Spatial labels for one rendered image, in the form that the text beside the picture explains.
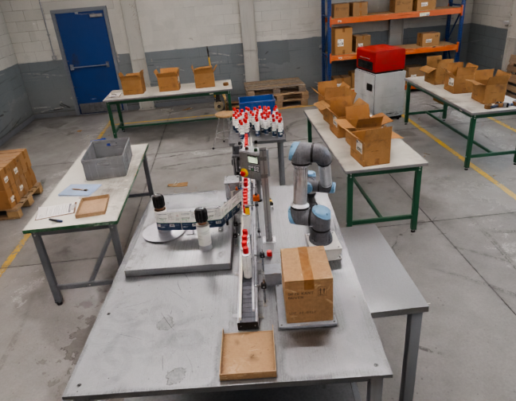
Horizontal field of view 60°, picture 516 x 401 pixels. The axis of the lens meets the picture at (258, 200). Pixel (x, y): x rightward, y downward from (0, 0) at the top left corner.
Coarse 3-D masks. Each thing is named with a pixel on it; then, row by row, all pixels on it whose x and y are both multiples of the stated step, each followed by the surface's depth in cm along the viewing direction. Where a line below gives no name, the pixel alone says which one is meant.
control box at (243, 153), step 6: (240, 150) 289; (252, 150) 286; (258, 150) 286; (240, 156) 290; (246, 156) 287; (258, 156) 281; (240, 162) 292; (246, 162) 289; (240, 168) 294; (246, 168) 291; (246, 174) 293; (252, 174) 290; (258, 174) 288; (258, 180) 291
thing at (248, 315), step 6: (252, 192) 370; (252, 198) 359; (252, 210) 341; (246, 282) 261; (246, 288) 256; (246, 294) 251; (246, 300) 247; (246, 306) 242; (246, 312) 238; (252, 312) 238; (246, 318) 234; (252, 318) 233
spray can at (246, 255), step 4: (244, 248) 256; (244, 252) 257; (248, 252) 259; (244, 256) 257; (248, 256) 258; (244, 260) 258; (248, 260) 259; (244, 264) 260; (248, 264) 260; (244, 268) 261; (248, 268) 261; (244, 272) 263; (248, 272) 262; (244, 276) 264; (248, 276) 263
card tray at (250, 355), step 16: (224, 336) 230; (240, 336) 229; (256, 336) 228; (272, 336) 227; (224, 352) 220; (240, 352) 219; (256, 352) 218; (272, 352) 217; (224, 368) 211; (240, 368) 210; (256, 368) 209; (272, 368) 208
